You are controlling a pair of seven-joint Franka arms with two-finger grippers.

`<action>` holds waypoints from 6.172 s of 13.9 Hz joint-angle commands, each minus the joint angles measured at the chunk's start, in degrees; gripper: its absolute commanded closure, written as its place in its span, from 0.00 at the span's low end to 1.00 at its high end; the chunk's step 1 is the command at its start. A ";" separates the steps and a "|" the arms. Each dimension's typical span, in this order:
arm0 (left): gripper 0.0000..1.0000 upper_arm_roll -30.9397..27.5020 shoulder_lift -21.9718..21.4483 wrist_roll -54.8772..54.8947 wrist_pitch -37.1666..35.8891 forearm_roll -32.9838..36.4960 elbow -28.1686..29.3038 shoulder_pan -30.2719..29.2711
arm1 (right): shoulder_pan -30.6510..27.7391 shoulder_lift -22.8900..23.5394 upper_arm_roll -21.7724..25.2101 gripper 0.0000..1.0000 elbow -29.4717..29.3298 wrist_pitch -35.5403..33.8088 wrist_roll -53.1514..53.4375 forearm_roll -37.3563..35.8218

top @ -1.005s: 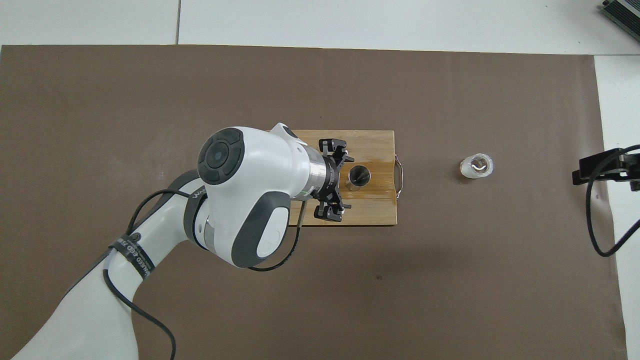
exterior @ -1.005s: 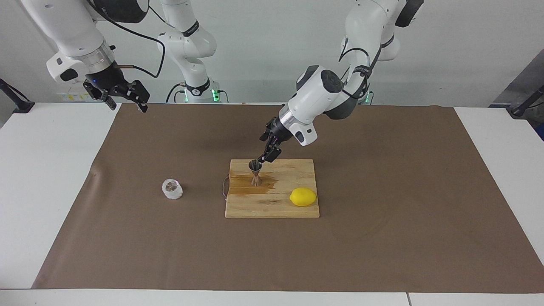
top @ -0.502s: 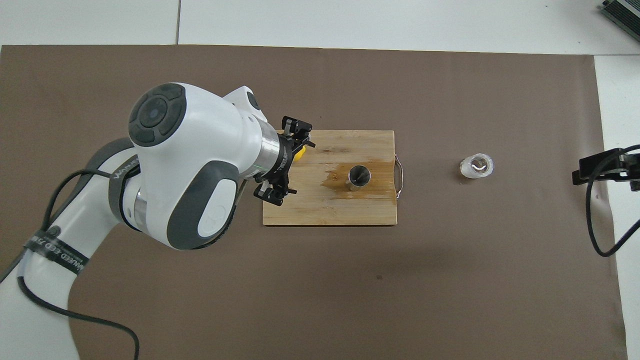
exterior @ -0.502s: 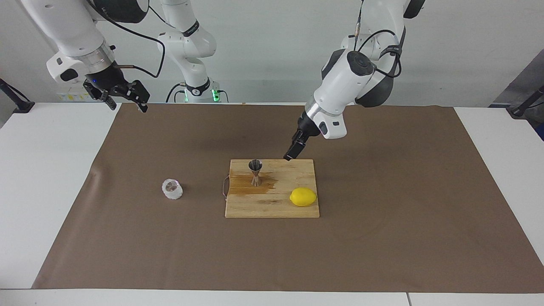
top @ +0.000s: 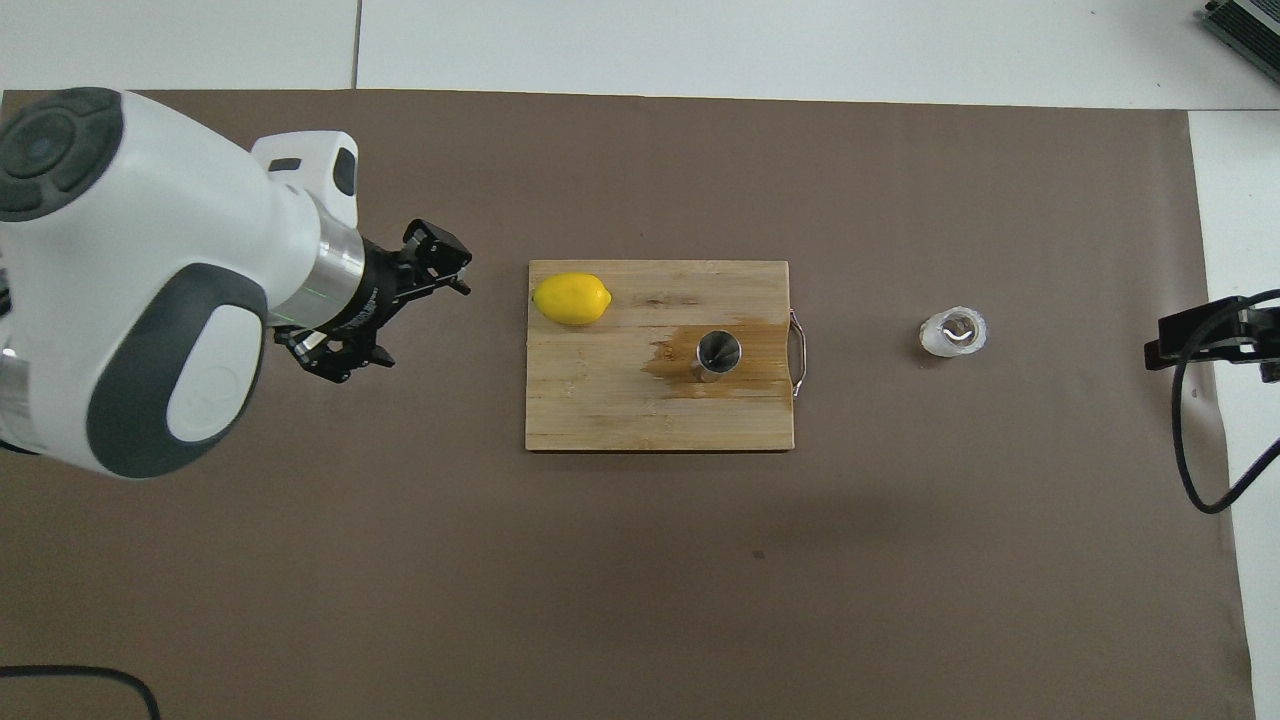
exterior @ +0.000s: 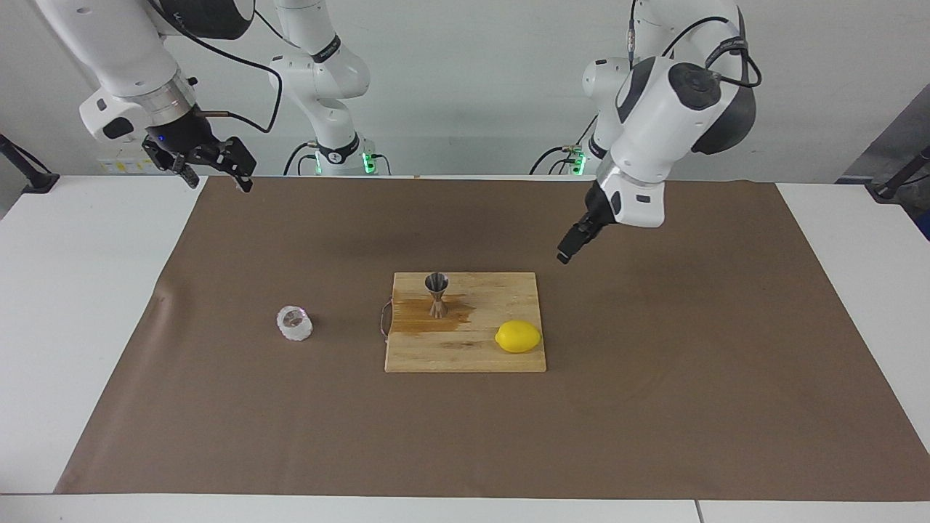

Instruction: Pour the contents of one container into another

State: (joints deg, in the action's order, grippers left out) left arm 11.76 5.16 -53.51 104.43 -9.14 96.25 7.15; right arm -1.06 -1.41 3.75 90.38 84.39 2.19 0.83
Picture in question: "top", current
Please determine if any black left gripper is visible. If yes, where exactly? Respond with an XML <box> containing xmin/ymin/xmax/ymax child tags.
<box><xmin>272</xmin><ymin>219</ymin><xmax>474</xmax><ymax>385</ymax></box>

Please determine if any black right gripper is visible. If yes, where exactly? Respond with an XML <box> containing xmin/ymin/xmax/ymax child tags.
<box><xmin>1144</xmin><ymin>296</ymin><xmax>1280</xmax><ymax>385</ymax></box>

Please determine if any steel jigger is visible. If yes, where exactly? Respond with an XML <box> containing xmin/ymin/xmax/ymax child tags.
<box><xmin>690</xmin><ymin>330</ymin><xmax>743</xmax><ymax>385</ymax></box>

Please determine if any yellow lemon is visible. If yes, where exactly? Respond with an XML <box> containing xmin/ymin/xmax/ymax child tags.
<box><xmin>532</xmin><ymin>272</ymin><xmax>613</xmax><ymax>327</ymax></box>

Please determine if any wooden cutting board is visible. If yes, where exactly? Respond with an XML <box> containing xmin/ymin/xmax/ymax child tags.
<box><xmin>525</xmin><ymin>260</ymin><xmax>807</xmax><ymax>453</ymax></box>

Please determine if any brown paper table mat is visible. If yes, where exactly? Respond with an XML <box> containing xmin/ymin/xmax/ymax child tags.
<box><xmin>0</xmin><ymin>90</ymin><xmax>1256</xmax><ymax>720</ymax></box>

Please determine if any grey metal device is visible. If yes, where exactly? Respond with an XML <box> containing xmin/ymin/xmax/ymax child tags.
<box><xmin>1203</xmin><ymin>0</ymin><xmax>1280</xmax><ymax>56</ymax></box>

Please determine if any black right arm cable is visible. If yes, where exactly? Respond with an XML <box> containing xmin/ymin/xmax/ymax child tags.
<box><xmin>1172</xmin><ymin>290</ymin><xmax>1280</xmax><ymax>516</ymax></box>

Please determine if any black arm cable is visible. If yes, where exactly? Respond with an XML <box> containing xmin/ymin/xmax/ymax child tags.
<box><xmin>0</xmin><ymin>664</ymin><xmax>162</xmax><ymax>720</ymax></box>
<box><xmin>1172</xmin><ymin>290</ymin><xmax>1280</xmax><ymax>516</ymax></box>

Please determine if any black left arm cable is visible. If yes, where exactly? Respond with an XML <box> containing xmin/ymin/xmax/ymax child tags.
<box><xmin>0</xmin><ymin>664</ymin><xmax>162</xmax><ymax>720</ymax></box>

